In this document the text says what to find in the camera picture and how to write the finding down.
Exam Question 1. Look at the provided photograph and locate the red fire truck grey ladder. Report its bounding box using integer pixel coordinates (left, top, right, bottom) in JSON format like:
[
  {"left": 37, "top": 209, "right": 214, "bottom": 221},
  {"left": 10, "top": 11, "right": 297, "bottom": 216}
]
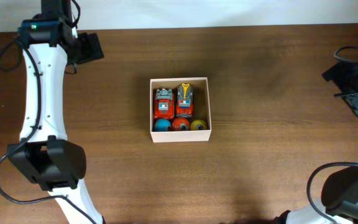
[{"left": 154, "top": 88, "right": 175, "bottom": 120}]

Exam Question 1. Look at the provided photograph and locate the blue toy ball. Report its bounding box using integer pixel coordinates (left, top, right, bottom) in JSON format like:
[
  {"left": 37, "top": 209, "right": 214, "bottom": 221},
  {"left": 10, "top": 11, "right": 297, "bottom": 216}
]
[{"left": 154, "top": 119, "right": 172, "bottom": 132}]

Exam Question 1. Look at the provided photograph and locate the red fire truck yellow crane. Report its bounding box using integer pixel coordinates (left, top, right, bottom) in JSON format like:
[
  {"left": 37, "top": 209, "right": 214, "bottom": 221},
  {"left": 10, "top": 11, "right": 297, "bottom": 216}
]
[{"left": 176, "top": 83, "right": 194, "bottom": 118}]

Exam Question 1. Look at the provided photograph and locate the red toy ball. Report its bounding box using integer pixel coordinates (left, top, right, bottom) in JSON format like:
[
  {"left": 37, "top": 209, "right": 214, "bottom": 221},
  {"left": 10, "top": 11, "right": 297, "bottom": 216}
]
[{"left": 172, "top": 117, "right": 190, "bottom": 131}]

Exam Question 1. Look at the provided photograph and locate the yellow toy ball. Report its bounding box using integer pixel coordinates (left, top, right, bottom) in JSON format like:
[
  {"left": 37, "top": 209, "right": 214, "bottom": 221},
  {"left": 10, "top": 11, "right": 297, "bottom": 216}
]
[{"left": 190, "top": 119, "right": 208, "bottom": 131}]

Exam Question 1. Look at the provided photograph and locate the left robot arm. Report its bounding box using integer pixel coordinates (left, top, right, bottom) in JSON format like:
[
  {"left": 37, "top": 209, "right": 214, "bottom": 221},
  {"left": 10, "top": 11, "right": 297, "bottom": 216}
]
[{"left": 4, "top": 1, "right": 105, "bottom": 223}]

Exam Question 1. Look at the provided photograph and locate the pink open box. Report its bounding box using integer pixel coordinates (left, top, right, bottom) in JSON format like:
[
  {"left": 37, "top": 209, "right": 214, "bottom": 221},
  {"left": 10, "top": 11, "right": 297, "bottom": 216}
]
[{"left": 149, "top": 77, "right": 212, "bottom": 143}]

